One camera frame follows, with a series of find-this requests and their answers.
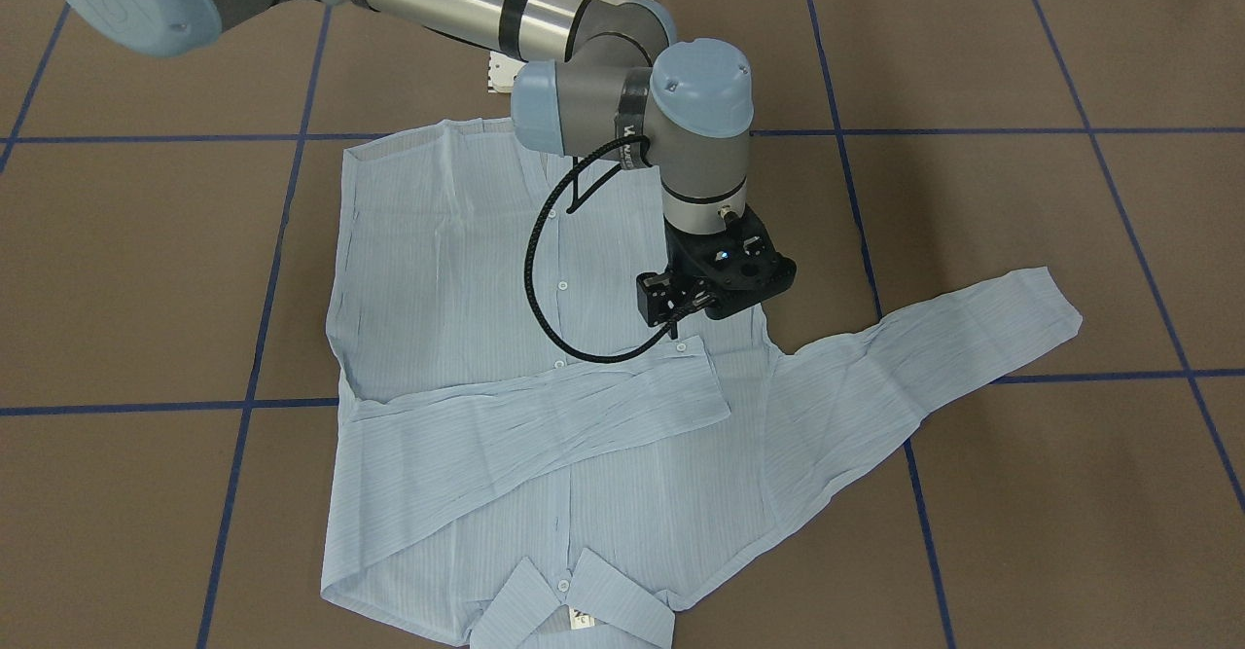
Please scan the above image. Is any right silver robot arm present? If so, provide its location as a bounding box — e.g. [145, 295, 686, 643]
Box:
[65, 0, 797, 328]

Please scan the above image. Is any light blue button-up shirt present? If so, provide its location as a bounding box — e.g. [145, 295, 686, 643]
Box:
[320, 120, 1082, 648]

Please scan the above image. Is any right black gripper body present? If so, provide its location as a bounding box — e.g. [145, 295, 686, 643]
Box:
[636, 207, 798, 328]

